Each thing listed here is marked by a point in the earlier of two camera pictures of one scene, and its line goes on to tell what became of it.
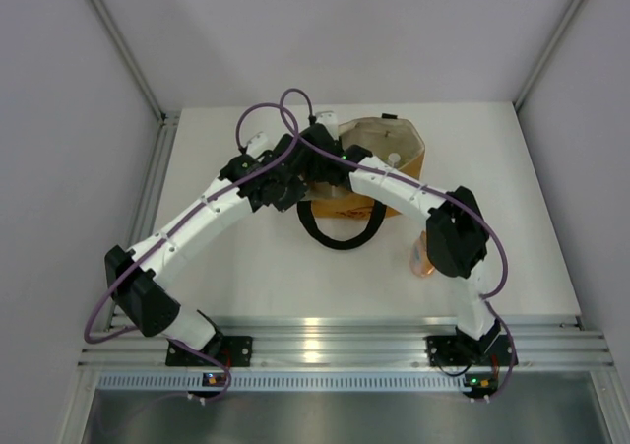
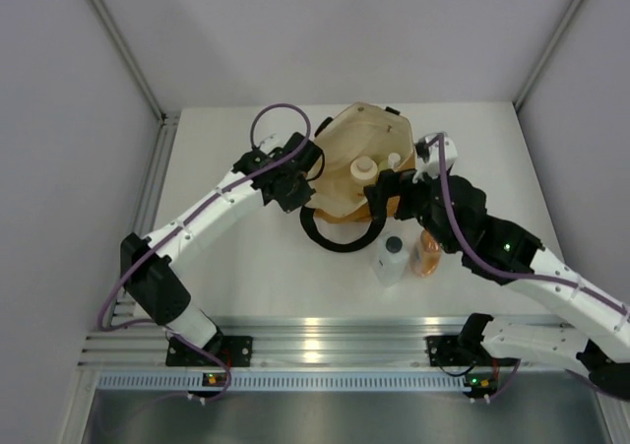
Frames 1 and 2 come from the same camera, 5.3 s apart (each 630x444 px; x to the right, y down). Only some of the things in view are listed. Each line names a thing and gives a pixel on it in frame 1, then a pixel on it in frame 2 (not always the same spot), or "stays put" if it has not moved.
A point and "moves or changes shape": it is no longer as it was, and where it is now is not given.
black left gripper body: [292, 192] stays put
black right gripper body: [313, 170] -> [413, 204]
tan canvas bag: [393, 143] moves or changes shape
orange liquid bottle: [420, 262] stays put
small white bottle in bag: [394, 158] stays put
